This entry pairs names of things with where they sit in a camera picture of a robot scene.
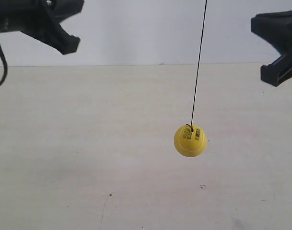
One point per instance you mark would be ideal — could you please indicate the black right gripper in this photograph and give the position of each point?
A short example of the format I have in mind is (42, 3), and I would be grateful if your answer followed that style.
(276, 29)

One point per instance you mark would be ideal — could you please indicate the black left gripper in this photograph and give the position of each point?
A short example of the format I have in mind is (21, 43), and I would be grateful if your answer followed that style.
(41, 20)

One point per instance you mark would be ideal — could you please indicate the yellow tennis ball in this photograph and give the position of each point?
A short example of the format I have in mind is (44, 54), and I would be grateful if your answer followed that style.
(190, 140)

